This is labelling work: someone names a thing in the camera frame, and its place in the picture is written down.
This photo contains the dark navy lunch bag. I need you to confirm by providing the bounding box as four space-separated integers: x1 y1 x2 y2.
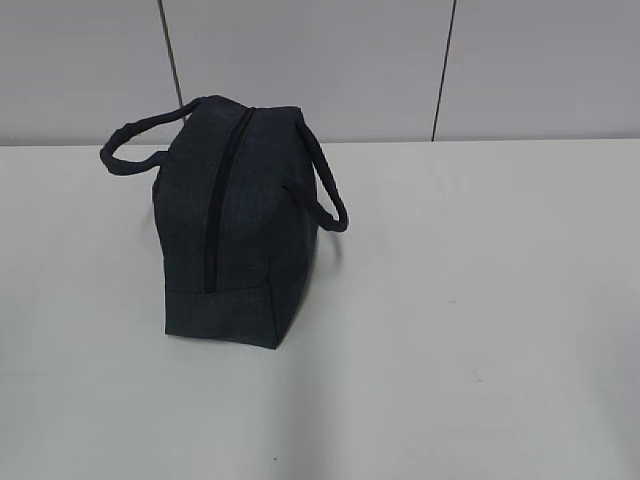
100 95 349 349

